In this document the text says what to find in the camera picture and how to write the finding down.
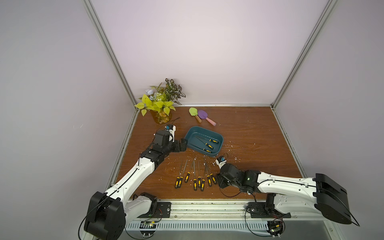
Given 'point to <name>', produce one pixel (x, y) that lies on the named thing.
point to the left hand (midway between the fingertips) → (183, 140)
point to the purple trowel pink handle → (203, 115)
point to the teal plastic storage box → (204, 141)
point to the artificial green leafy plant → (162, 97)
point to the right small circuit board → (275, 227)
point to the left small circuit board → (147, 224)
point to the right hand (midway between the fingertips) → (215, 175)
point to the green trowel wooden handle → (193, 112)
